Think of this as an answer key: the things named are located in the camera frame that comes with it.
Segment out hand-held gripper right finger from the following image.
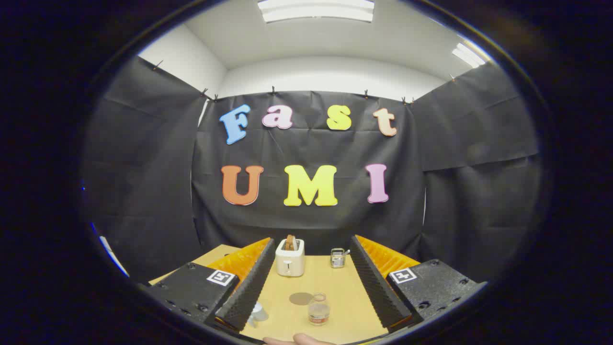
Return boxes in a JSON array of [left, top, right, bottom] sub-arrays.
[[351, 234, 488, 334]]

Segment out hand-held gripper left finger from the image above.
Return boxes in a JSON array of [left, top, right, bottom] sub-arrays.
[[143, 237, 276, 334]]

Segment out white cup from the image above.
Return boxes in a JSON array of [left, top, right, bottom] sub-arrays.
[[249, 301, 270, 329]]

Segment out clear plastic juice bottle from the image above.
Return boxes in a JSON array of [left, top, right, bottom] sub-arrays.
[[307, 292, 331, 326]]

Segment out wooden table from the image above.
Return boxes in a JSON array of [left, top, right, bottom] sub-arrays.
[[148, 244, 389, 345]]

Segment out white toaster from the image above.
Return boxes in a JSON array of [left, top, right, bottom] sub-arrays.
[[275, 238, 306, 277]]

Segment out long ceiling light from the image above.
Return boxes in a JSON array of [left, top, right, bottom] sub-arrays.
[[257, 0, 375, 23]]

